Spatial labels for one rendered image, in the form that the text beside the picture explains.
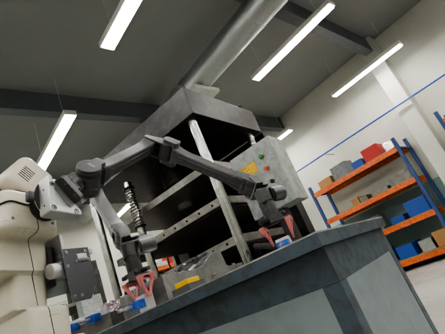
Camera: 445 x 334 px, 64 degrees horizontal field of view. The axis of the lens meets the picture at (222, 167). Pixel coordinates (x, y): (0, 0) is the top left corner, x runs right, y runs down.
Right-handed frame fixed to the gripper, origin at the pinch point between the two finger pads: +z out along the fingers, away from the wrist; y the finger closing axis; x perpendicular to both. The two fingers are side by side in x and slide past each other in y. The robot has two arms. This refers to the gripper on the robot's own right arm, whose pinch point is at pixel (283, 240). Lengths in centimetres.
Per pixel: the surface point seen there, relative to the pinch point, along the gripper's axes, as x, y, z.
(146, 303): 16, 49, 2
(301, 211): -141, -2, -27
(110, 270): -101, 140, -40
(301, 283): 29.8, -3.9, 14.9
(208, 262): -14.0, 34.3, -5.4
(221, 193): -63, 30, -44
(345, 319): 32.0, -10.4, 25.9
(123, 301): 4, 66, -3
